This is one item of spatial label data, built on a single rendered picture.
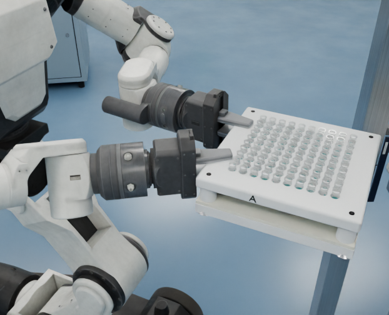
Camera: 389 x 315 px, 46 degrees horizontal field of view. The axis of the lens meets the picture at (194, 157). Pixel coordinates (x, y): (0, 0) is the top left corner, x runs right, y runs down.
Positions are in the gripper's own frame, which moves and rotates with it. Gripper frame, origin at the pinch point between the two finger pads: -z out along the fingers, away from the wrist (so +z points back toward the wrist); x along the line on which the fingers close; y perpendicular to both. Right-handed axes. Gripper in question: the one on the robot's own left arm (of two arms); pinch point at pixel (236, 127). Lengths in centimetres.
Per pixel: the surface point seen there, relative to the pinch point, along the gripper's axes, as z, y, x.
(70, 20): 192, -140, 50
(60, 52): 200, -133, 72
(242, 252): 26, -63, 103
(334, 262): -16, -35, 59
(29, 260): 100, -10, 101
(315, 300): -13, -36, 80
